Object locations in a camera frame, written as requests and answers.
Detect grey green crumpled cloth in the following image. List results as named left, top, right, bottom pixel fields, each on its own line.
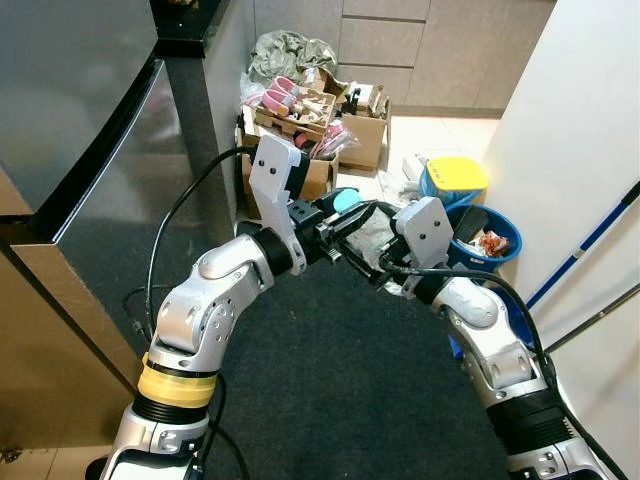
left=249, top=29, right=340, bottom=88

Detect dark blue bucket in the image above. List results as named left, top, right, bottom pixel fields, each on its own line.
left=444, top=204, right=524, bottom=278

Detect blue bin yellow lid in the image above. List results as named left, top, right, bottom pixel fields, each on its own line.
left=417, top=156, right=490, bottom=213

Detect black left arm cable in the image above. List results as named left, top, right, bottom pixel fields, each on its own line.
left=144, top=144, right=263, bottom=343

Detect blue mop handle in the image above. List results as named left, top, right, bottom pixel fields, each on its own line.
left=524, top=184, right=640, bottom=312

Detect black topped kitchen counter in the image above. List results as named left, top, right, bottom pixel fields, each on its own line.
left=148, top=0, right=253, bottom=243

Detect large printed cardboard box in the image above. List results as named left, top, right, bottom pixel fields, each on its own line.
left=238, top=108, right=338, bottom=203

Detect clear water bottle teal cap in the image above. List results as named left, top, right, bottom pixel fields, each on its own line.
left=329, top=186, right=403, bottom=266

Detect grey kitchen cabinets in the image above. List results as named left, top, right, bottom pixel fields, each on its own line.
left=245, top=0, right=557, bottom=118

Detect dark blue carpet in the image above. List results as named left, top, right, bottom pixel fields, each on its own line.
left=195, top=250, right=516, bottom=480

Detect steel grey fridge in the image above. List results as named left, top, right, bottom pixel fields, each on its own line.
left=0, top=0, right=247, bottom=453

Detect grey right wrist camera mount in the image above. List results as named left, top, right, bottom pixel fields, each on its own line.
left=391, top=196, right=454, bottom=271

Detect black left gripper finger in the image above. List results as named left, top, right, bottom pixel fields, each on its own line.
left=333, top=200, right=408, bottom=244

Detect cardboard tray of clutter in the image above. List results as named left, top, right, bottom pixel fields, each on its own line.
left=243, top=74, right=348, bottom=151

